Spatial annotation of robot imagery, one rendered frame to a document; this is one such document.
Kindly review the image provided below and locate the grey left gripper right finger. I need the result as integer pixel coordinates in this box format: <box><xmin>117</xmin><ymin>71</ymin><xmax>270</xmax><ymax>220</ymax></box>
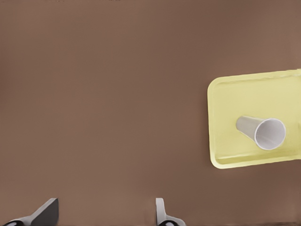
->
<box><xmin>155</xmin><ymin>197</ymin><xmax>186</xmax><ymax>226</ymax></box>

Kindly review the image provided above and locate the yellow plastic tray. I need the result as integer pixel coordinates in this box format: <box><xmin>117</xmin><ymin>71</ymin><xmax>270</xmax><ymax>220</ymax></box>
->
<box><xmin>207</xmin><ymin>68</ymin><xmax>301</xmax><ymax>170</ymax></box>

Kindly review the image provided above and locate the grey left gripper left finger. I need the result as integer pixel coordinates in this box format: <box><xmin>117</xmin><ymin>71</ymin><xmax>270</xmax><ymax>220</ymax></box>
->
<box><xmin>1</xmin><ymin>197</ymin><xmax>59</xmax><ymax>226</ymax></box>

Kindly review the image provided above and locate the white IKEA cup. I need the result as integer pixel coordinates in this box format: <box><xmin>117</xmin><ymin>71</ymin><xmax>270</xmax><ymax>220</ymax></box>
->
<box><xmin>236</xmin><ymin>115</ymin><xmax>287</xmax><ymax>151</ymax></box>

